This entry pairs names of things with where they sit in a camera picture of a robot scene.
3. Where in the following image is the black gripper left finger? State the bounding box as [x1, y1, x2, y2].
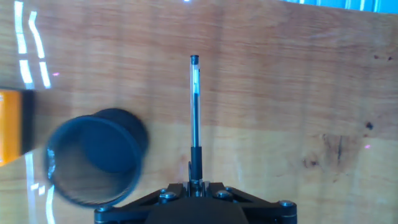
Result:
[95, 182, 190, 224]

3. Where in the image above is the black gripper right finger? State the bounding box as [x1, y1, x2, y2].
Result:
[203, 182, 298, 224]

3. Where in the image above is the clear black gel pen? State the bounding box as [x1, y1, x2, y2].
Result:
[188, 55, 203, 187]

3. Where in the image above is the black mesh pen holder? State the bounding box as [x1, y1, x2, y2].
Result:
[43, 108, 149, 208]

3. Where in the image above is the wood pattern table mat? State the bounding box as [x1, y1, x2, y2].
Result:
[0, 0, 398, 224]

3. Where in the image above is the orange box with red button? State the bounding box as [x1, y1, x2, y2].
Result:
[0, 88, 35, 167]

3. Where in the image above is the clear plastic film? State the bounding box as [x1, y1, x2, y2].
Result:
[0, 0, 75, 224]

